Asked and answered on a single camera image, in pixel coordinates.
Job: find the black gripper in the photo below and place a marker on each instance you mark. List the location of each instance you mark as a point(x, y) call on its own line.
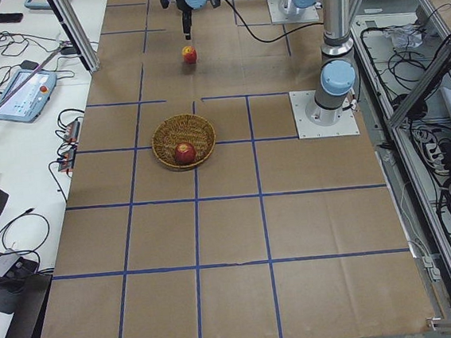
point(184, 8)

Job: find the yellow red striped apple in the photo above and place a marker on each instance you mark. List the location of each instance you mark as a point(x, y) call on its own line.
point(189, 54)

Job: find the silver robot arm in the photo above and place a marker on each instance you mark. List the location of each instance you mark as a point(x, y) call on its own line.
point(338, 73)
point(293, 7)

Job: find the brown wicker basket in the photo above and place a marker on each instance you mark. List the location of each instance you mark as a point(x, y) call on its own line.
point(183, 128)

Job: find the dark red apple in basket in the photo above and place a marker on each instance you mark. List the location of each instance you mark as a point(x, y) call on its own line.
point(184, 153)

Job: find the black smartphone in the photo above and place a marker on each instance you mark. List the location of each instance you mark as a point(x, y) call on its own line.
point(11, 18)

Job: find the long grabber stick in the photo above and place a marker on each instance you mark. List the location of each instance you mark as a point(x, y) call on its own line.
point(11, 94)

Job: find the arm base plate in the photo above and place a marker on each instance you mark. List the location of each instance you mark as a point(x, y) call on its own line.
point(314, 122)
point(306, 16)

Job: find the aluminium frame post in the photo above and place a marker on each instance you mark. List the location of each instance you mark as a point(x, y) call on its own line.
point(68, 20)

